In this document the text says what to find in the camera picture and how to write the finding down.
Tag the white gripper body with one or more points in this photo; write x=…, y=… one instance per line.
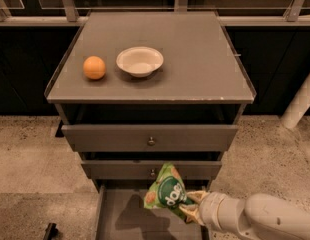
x=209, y=206

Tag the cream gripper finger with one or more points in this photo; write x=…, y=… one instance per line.
x=197, y=196
x=191, y=212

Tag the green rice chip bag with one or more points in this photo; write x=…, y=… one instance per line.
x=168, y=191

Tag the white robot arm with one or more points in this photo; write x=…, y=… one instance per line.
x=259, y=217

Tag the grey bottom drawer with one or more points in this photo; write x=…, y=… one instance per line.
x=121, y=216

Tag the grey drawer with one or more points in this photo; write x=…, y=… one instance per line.
x=121, y=216
x=148, y=169
x=149, y=138

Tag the grey drawer cabinet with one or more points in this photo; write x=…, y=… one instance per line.
x=201, y=81

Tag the grey middle drawer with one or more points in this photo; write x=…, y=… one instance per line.
x=148, y=169

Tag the grey top drawer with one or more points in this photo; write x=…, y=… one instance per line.
x=149, y=138

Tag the black object on floor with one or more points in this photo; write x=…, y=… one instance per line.
x=51, y=231

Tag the white bowl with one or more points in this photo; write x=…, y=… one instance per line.
x=139, y=61

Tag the orange fruit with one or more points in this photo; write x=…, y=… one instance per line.
x=94, y=68

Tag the white pipe post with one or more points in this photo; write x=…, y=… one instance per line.
x=298, y=106

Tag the metal window frame rail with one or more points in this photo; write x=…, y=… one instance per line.
x=291, y=17

